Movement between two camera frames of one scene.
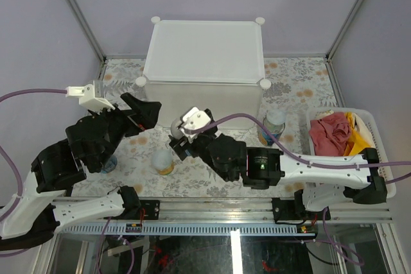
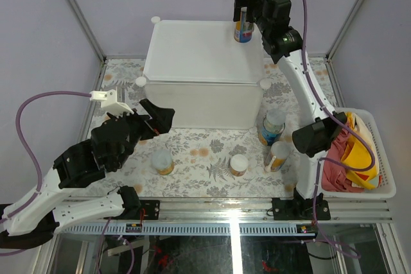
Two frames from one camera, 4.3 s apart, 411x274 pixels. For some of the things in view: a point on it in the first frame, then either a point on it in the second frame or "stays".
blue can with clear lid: [275, 122] stays
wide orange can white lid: [162, 161] stays
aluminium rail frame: [253, 210] stays
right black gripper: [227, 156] -> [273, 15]
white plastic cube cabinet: [218, 66] stays
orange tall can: [176, 131] -> [243, 30]
